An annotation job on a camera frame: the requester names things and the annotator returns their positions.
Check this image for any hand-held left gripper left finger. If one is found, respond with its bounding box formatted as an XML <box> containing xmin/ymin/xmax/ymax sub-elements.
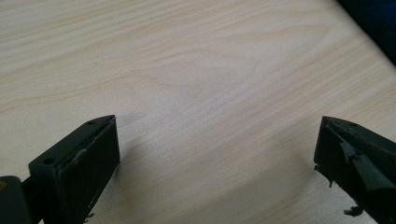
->
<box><xmin>21</xmin><ymin>114</ymin><xmax>121</xmax><ymax>224</ymax></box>

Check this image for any dark blue cloth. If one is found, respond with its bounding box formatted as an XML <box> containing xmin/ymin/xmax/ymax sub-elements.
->
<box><xmin>337</xmin><ymin>0</ymin><xmax>396</xmax><ymax>67</ymax></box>

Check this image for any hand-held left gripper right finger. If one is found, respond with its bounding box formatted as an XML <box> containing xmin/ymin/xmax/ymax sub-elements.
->
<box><xmin>313</xmin><ymin>115</ymin><xmax>396</xmax><ymax>224</ymax></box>

